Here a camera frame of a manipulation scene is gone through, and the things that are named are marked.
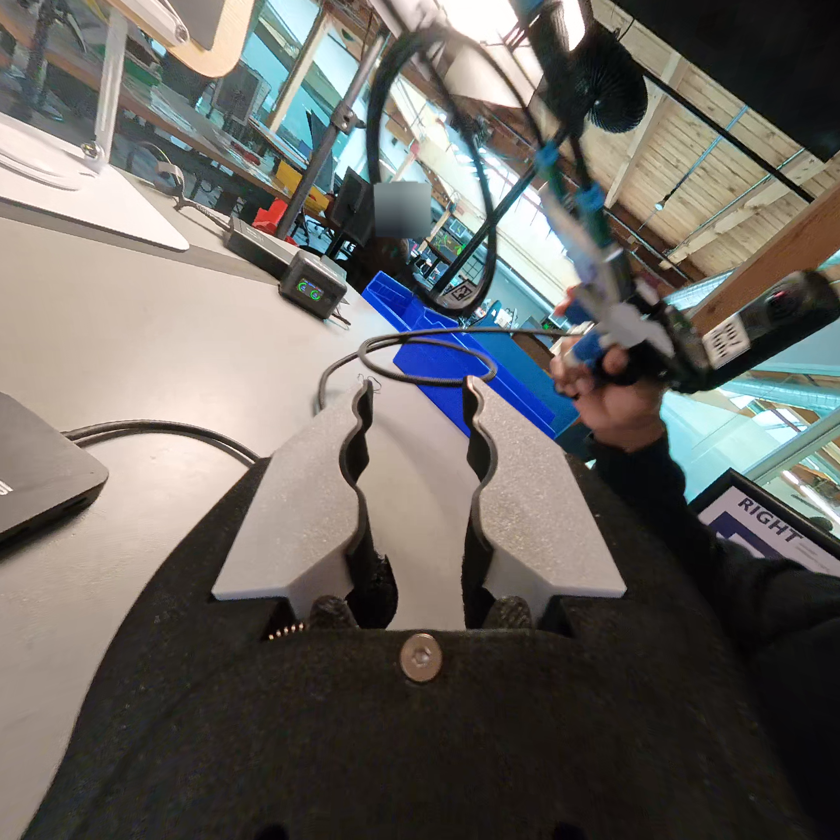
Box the black power adapter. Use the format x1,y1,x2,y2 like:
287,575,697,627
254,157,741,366
223,217,296,277

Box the white stand clear legs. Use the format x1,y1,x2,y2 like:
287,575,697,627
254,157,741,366
0,0,191,252

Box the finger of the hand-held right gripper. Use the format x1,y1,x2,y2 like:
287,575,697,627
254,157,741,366
592,297,658,350

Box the thin black hub cable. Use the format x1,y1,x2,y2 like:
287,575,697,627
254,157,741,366
66,420,260,467

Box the black framed white sign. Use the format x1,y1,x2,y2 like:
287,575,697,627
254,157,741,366
689,469,840,578

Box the person's right hand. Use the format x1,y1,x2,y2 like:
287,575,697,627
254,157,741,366
550,289,668,454

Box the grey power bank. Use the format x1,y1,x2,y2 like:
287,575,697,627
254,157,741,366
279,251,349,322

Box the adapter cable velcro strap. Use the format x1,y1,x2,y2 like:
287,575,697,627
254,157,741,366
128,141,231,231

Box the black usb hub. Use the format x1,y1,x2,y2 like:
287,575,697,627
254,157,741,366
0,392,109,546

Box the large blue plastic bin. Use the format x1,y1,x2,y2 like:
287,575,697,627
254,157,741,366
394,328,578,439

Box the yellow box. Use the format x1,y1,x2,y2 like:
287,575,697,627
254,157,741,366
272,161,329,217

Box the led studio light panel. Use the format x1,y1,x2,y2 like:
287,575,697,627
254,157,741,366
367,0,592,106

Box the black music stand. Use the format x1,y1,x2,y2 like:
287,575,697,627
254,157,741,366
328,167,375,247

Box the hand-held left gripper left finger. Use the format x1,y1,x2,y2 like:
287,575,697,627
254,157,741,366
211,381,399,629

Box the wooden post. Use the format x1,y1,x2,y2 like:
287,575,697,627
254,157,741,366
689,190,840,336

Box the background work table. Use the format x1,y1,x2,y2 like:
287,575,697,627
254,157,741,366
0,13,329,217

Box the grey light stand pole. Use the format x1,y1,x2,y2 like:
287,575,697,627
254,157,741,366
276,26,388,240

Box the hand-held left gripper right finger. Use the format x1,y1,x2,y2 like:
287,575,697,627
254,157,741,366
461,375,628,629

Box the black overhead panel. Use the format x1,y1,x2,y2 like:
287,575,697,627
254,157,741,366
610,0,840,161

